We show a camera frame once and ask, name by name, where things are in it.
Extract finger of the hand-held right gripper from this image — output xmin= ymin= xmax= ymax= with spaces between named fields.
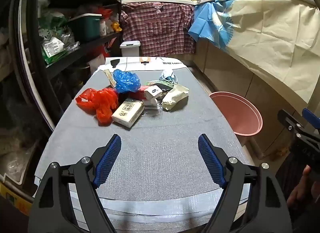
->
xmin=277 ymin=109 xmax=304 ymax=136
xmin=302 ymin=108 xmax=320 ymax=133

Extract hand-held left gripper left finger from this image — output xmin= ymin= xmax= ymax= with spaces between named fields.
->
xmin=28 ymin=133 xmax=122 ymax=233

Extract grey table mat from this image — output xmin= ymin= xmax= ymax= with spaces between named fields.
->
xmin=34 ymin=66 xmax=255 ymax=233

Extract beige paper strip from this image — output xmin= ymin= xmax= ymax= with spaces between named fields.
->
xmin=103 ymin=69 xmax=117 ymax=87

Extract cream and blue printed cloth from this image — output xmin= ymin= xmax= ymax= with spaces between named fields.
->
xmin=188 ymin=0 xmax=320 ymax=103

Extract red bag on shelf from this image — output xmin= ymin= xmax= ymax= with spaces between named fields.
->
xmin=97 ymin=8 xmax=113 ymax=19

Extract red plastic bag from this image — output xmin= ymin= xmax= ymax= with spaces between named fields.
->
xmin=75 ymin=88 xmax=119 ymax=125

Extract green storage box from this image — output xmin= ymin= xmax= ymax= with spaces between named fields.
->
xmin=67 ymin=13 xmax=102 ymax=42

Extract pink plastic bucket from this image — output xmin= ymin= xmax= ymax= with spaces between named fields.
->
xmin=209 ymin=91 xmax=263 ymax=137

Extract red box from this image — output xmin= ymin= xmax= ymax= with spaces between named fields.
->
xmin=130 ymin=85 xmax=150 ymax=101

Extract black metal shelf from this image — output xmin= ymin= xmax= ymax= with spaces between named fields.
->
xmin=15 ymin=0 xmax=123 ymax=133

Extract person's right hand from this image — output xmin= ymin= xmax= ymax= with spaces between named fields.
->
xmin=287 ymin=165 xmax=313 ymax=208

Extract white jar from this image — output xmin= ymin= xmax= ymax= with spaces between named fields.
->
xmin=99 ymin=16 xmax=107 ymax=37

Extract small white box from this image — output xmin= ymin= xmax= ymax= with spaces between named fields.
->
xmin=144 ymin=85 xmax=162 ymax=99

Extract blue face mask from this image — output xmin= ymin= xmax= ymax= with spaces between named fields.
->
xmin=160 ymin=69 xmax=178 ymax=84

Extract green panda pouch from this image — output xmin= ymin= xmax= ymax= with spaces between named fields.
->
xmin=146 ymin=80 xmax=173 ymax=89

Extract cream paper bag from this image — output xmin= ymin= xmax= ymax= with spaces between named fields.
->
xmin=161 ymin=84 xmax=190 ymax=111

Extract white lidded bin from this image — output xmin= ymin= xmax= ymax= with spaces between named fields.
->
xmin=119 ymin=41 xmax=141 ymax=57

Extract blue plastic bag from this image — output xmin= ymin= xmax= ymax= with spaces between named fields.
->
xmin=113 ymin=69 xmax=142 ymax=94

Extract red printed bag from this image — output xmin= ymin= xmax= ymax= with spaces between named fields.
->
xmin=101 ymin=40 xmax=113 ymax=59

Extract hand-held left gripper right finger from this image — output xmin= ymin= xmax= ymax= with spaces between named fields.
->
xmin=197 ymin=133 xmax=293 ymax=233

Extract green and white packet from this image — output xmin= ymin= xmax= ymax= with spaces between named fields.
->
xmin=40 ymin=36 xmax=67 ymax=64

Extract white printed tablecloth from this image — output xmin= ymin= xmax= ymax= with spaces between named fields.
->
xmin=94 ymin=56 xmax=188 ymax=73

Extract beige kitchen cabinets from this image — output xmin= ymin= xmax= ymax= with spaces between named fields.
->
xmin=192 ymin=40 xmax=308 ymax=158

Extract plaid shirt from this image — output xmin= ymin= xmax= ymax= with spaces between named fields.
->
xmin=120 ymin=2 xmax=196 ymax=57

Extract clear plastic wrapper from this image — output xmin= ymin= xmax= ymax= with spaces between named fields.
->
xmin=141 ymin=105 xmax=164 ymax=118

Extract beige tissue pack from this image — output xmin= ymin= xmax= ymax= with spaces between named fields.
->
xmin=111 ymin=98 xmax=145 ymax=129

